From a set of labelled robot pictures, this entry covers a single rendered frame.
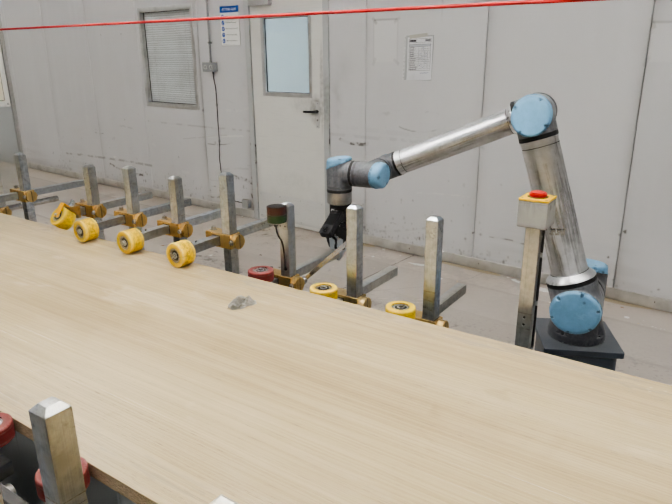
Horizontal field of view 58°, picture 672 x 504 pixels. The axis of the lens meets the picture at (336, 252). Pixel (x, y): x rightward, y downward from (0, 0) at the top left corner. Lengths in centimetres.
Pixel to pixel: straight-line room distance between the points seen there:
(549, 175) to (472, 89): 260
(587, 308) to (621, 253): 230
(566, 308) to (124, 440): 133
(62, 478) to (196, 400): 46
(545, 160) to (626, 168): 226
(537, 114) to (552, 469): 109
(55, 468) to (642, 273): 382
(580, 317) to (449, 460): 101
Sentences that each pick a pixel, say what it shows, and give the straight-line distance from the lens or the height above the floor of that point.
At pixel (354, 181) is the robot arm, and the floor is 112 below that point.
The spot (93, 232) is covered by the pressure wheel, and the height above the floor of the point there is 94.
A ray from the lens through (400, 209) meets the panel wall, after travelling 488.
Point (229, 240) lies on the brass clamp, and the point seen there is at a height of 95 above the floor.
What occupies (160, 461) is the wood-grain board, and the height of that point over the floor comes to 90.
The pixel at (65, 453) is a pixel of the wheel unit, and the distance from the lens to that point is 83.
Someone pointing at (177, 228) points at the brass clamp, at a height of 96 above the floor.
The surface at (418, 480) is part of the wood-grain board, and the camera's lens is 103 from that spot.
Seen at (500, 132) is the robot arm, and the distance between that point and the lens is 207.
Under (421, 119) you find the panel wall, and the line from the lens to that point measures 466.
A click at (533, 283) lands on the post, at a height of 101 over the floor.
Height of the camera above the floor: 155
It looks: 18 degrees down
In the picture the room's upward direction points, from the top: straight up
